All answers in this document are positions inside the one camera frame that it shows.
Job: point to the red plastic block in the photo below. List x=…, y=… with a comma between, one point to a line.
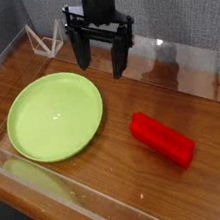
x=162, y=139

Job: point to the clear acrylic corner bracket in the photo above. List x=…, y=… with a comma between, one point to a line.
x=46, y=46

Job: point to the green plate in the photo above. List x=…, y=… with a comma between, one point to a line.
x=55, y=117

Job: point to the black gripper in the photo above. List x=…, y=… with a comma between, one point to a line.
x=99, y=20

